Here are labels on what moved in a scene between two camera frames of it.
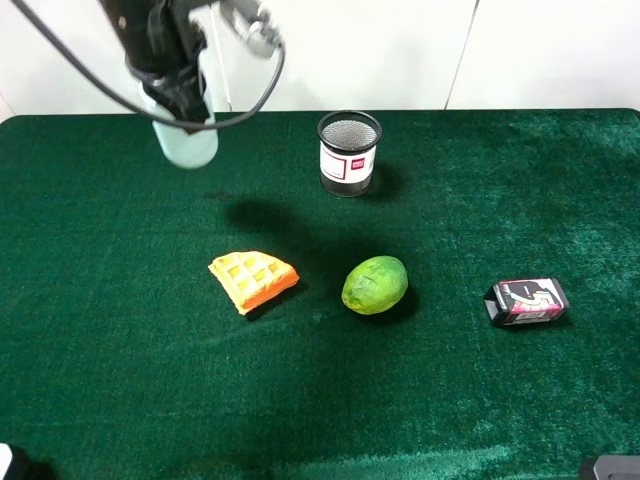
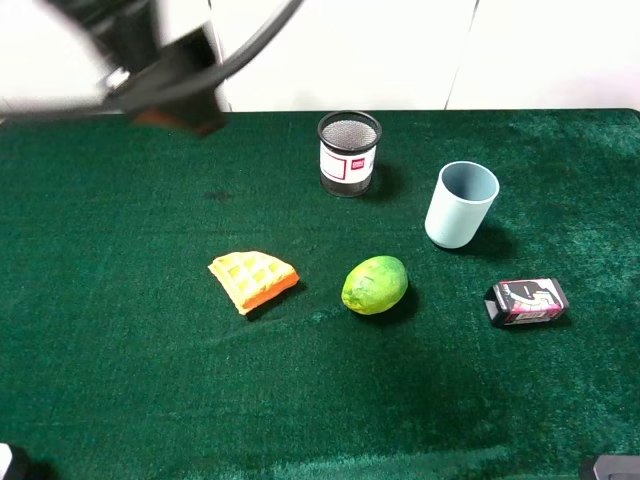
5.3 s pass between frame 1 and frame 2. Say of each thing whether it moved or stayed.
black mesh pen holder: stayed
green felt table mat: stayed
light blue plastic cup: moved
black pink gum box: stayed
